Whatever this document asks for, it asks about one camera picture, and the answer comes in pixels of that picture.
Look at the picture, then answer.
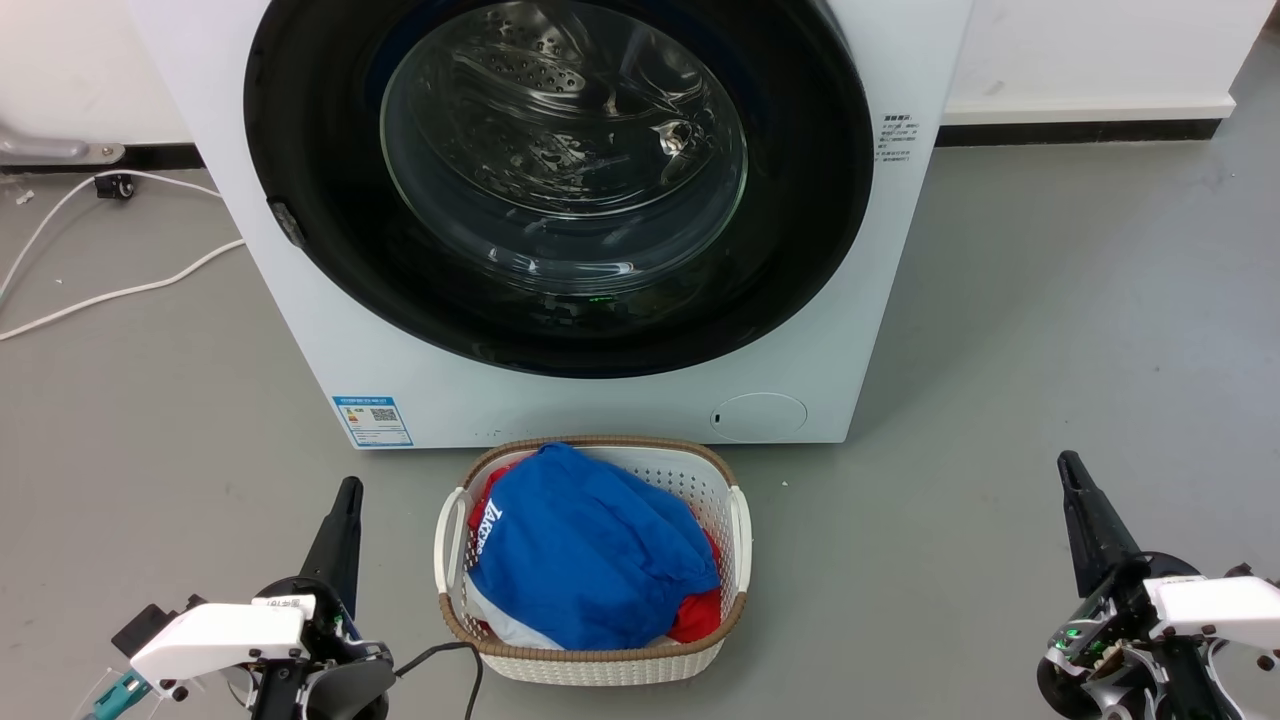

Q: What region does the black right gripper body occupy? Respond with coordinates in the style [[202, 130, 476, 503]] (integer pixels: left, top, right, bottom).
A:
[[1037, 553, 1206, 720]]

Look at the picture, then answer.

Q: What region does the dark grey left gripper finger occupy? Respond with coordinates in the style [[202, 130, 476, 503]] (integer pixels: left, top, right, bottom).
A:
[[298, 477, 353, 600], [328, 477, 364, 613]]

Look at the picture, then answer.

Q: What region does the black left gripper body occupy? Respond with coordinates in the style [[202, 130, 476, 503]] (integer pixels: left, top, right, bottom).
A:
[[250, 577, 373, 720]]

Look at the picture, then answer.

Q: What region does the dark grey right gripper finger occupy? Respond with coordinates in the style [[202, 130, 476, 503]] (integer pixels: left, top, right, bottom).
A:
[[1066, 450, 1146, 579], [1057, 451, 1112, 599]]

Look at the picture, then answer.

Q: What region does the black round glass washer door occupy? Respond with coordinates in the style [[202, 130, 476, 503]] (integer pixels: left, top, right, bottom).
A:
[[243, 0, 876, 379]]

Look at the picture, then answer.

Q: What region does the white front-load washing machine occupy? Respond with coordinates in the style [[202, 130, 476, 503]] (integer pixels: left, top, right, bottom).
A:
[[128, 0, 973, 451]]

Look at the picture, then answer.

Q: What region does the blue energy label sticker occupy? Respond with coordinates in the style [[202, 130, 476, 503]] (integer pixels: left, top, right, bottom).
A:
[[332, 396, 414, 448]]

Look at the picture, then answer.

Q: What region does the blue garment white lettering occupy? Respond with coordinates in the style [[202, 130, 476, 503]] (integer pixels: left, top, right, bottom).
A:
[[467, 443, 721, 651]]

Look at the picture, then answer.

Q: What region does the white laundry basket brown rim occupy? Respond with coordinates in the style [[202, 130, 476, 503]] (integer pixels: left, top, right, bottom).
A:
[[433, 435, 753, 687]]

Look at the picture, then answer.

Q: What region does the round white filter cover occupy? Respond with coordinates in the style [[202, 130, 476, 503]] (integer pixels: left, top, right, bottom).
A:
[[710, 392, 809, 443]]

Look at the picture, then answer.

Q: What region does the red garment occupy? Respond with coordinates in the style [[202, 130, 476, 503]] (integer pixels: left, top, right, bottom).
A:
[[468, 463, 723, 644]]

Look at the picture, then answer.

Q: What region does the small printed text label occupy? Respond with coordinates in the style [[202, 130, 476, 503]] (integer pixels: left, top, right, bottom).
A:
[[876, 113, 919, 164]]

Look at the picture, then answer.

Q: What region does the grey metal stand base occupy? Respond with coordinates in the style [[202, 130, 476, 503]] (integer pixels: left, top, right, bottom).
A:
[[0, 125, 126, 167]]

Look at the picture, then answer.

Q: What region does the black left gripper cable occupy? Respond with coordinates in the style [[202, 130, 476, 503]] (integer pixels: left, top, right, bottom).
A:
[[393, 641, 486, 720]]

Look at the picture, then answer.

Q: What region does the thick white floor cable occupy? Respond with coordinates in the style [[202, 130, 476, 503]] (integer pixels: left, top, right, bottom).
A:
[[0, 238, 246, 342]]

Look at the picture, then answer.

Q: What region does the black wall baseboard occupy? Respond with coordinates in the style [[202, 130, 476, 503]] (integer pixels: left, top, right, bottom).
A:
[[935, 119, 1223, 148]]

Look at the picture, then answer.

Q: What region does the thin white floor cable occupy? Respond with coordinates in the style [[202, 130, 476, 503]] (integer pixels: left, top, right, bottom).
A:
[[0, 169, 223, 301]]

